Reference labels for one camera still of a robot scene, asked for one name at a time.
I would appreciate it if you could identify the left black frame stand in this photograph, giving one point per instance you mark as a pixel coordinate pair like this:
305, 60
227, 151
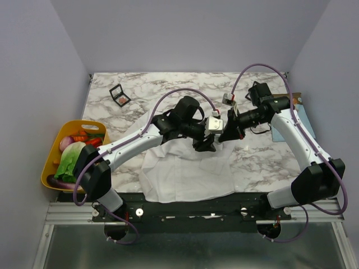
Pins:
117, 92

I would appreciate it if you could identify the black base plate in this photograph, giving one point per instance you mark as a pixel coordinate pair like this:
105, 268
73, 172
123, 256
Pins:
241, 212

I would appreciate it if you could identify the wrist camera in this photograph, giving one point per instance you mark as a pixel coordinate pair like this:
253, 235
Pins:
230, 100
213, 126

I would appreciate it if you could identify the orange toy carrot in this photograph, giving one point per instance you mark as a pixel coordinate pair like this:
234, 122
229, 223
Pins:
80, 136

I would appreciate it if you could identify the white button shirt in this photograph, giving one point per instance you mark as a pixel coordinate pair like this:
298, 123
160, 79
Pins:
175, 172

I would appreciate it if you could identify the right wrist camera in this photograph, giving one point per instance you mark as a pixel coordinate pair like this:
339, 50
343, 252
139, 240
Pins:
230, 100

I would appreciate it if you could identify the yellow plastic basket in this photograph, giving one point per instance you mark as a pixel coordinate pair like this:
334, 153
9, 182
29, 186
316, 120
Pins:
72, 127

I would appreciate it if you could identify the purple toy eggplant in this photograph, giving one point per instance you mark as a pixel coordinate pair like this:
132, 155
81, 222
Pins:
60, 182

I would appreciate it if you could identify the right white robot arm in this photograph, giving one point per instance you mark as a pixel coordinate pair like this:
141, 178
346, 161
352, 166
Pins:
320, 174

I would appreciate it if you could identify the aluminium rail frame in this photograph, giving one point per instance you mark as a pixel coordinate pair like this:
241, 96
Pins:
66, 213

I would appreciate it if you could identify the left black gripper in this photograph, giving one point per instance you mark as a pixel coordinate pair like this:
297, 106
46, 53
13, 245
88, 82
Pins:
207, 146

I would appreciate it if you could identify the green toy lettuce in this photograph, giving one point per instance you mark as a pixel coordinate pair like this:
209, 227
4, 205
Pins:
68, 161

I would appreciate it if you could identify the purple toy onion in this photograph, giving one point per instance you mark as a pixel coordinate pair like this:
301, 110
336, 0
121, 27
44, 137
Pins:
65, 142

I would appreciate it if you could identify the blue chips bag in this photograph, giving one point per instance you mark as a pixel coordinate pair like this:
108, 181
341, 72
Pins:
299, 108

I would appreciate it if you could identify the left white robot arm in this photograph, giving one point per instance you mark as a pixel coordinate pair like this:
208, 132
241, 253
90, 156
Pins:
94, 165

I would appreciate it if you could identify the red toy pepper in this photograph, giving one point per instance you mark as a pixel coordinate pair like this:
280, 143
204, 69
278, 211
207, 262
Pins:
96, 141

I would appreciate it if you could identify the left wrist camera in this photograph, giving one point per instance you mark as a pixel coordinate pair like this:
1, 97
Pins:
213, 126

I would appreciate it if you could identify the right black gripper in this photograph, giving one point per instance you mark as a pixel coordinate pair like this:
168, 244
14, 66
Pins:
233, 123

